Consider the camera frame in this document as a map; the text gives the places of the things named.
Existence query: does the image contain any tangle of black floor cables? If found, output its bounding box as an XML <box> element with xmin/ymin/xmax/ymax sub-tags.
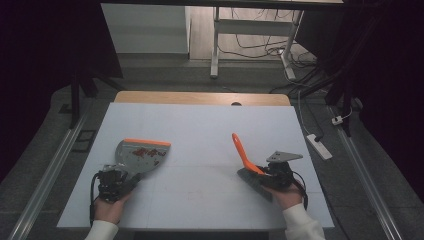
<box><xmin>218</xmin><ymin>8</ymin><xmax>318</xmax><ymax>69</ymax></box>

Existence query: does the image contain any white cabinet panel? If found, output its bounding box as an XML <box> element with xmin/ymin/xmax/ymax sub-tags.
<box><xmin>100</xmin><ymin>3</ymin><xmax>192</xmax><ymax>55</ymax></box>

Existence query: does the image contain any black floor frame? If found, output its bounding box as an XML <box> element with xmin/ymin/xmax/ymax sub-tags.
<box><xmin>71</xmin><ymin>129</ymin><xmax>98</xmax><ymax>154</ymax></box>

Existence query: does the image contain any wooden table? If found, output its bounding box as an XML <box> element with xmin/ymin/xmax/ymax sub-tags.
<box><xmin>113</xmin><ymin>90</ymin><xmax>292</xmax><ymax>107</ymax></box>

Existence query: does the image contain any dark curtain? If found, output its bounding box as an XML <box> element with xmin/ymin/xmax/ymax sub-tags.
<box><xmin>0</xmin><ymin>0</ymin><xmax>124</xmax><ymax>184</ymax></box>
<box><xmin>296</xmin><ymin>0</ymin><xmax>424</xmax><ymax>203</ymax></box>

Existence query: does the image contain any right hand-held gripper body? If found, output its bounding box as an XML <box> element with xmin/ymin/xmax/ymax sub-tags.
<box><xmin>265</xmin><ymin>150</ymin><xmax>304</xmax><ymax>192</ymax></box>

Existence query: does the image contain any person's right hand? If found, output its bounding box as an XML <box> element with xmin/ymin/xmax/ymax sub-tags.
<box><xmin>264</xmin><ymin>180</ymin><xmax>305</xmax><ymax>211</ymax></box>

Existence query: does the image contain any metal floor rail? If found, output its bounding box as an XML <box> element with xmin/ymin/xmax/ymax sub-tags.
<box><xmin>7</xmin><ymin>111</ymin><xmax>90</xmax><ymax>240</ymax></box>
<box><xmin>327</xmin><ymin>105</ymin><xmax>405</xmax><ymax>240</ymax></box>

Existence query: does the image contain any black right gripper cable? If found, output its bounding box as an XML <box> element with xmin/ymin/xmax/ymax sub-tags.
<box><xmin>291</xmin><ymin>170</ymin><xmax>310</xmax><ymax>211</ymax></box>

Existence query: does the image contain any orange-handled grey brush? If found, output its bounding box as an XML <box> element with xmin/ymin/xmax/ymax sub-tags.
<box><xmin>231</xmin><ymin>132</ymin><xmax>275</xmax><ymax>203</ymax></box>

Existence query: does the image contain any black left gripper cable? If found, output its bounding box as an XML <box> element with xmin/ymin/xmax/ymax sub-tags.
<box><xmin>88</xmin><ymin>171</ymin><xmax>102</xmax><ymax>228</ymax></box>

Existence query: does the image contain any white desk frame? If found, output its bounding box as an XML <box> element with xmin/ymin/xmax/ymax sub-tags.
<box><xmin>209</xmin><ymin>6</ymin><xmax>305</xmax><ymax>81</ymax></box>

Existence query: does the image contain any white board mat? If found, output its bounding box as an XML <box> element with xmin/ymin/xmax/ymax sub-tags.
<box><xmin>56</xmin><ymin>102</ymin><xmax>336</xmax><ymax>232</ymax></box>

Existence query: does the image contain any grey dustpan with orange edge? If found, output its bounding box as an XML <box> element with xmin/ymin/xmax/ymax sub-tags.
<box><xmin>114</xmin><ymin>137</ymin><xmax>172</xmax><ymax>198</ymax></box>

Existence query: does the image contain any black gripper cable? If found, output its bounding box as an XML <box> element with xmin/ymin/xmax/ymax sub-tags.
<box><xmin>88</xmin><ymin>171</ymin><xmax>102</xmax><ymax>228</ymax></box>
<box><xmin>291</xmin><ymin>170</ymin><xmax>310</xmax><ymax>211</ymax></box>

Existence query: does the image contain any white power strip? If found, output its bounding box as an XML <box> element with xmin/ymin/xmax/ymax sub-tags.
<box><xmin>306</xmin><ymin>133</ymin><xmax>334</xmax><ymax>161</ymax></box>

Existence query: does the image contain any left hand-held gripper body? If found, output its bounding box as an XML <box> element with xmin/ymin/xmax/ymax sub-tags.
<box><xmin>97</xmin><ymin>164</ymin><xmax>130</xmax><ymax>204</ymax></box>

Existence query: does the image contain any person's left hand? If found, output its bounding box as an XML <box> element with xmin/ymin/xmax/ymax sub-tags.
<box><xmin>93</xmin><ymin>192</ymin><xmax>133</xmax><ymax>225</ymax></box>

